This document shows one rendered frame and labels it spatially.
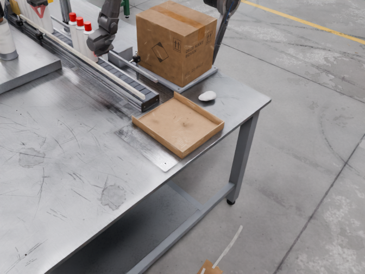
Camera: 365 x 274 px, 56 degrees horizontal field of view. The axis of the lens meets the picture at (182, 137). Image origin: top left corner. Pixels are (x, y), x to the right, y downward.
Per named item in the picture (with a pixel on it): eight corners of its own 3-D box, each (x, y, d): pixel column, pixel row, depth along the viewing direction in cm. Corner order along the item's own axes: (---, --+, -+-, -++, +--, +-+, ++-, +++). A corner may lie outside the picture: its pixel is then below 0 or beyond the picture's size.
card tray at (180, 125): (132, 122, 150) (131, 115, 147) (174, 97, 164) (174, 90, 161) (182, 159, 136) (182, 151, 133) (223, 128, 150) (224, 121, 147)
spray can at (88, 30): (86, 61, 175) (79, 22, 161) (94, 57, 178) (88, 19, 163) (92, 64, 172) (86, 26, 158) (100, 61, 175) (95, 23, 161)
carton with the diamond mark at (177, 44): (138, 64, 180) (134, 14, 161) (168, 48, 194) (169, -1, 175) (182, 88, 166) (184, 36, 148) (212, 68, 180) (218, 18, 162)
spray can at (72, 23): (71, 51, 181) (64, 13, 167) (80, 48, 184) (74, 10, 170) (77, 55, 178) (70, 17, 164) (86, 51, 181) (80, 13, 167)
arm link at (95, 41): (118, 22, 148) (104, 13, 151) (97, 32, 142) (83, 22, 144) (117, 45, 157) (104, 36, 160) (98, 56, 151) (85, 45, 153)
